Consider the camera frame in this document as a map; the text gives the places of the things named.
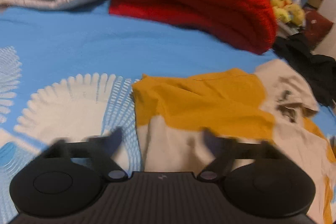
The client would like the black garment pile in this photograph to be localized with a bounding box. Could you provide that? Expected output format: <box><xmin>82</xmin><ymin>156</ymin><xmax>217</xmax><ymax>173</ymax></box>
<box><xmin>272</xmin><ymin>33</ymin><xmax>335</xmax><ymax>107</ymax></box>

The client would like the beige and mustard jacket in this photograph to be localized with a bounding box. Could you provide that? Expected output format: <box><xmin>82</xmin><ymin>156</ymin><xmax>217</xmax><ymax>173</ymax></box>
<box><xmin>133</xmin><ymin>59</ymin><xmax>335</xmax><ymax>223</ymax></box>

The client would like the yellow plush toy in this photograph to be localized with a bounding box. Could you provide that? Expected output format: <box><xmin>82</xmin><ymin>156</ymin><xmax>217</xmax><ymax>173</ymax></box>
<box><xmin>270</xmin><ymin>0</ymin><xmax>306</xmax><ymax>27</ymax></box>

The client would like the dark red cushion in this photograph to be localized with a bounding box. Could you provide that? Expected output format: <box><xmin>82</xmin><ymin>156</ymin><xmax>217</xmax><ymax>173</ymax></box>
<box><xmin>301</xmin><ymin>7</ymin><xmax>334</xmax><ymax>50</ymax></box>

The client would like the blue patterned bed sheet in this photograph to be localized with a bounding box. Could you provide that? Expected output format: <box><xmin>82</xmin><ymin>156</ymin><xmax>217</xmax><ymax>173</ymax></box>
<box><xmin>0</xmin><ymin>0</ymin><xmax>336</xmax><ymax>224</ymax></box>

